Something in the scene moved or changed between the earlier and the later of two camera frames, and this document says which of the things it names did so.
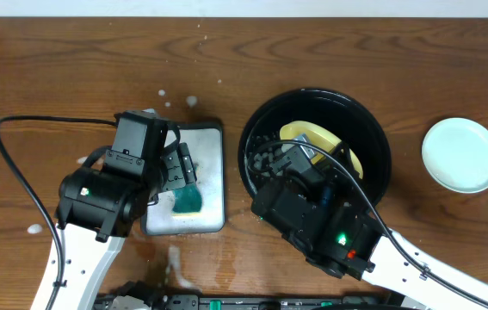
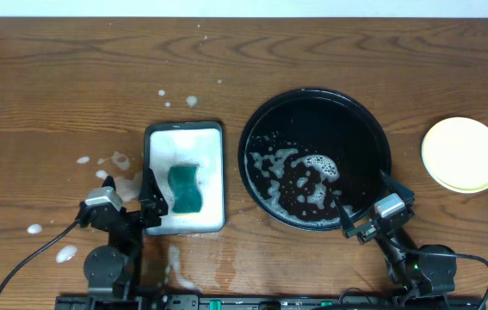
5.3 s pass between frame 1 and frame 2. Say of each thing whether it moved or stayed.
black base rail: stayed
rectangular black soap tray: stayed
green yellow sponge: stayed
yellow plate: moved
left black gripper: moved
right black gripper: moved
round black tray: stayed
